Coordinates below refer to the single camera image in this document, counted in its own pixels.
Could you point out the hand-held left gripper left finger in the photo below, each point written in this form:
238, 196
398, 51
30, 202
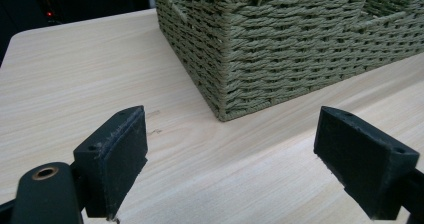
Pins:
111, 160

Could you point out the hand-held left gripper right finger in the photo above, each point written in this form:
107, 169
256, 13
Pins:
361, 157

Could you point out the green woven basket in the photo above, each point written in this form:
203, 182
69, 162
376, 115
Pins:
286, 44

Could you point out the dark device with red light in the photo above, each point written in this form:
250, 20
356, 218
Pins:
46, 4

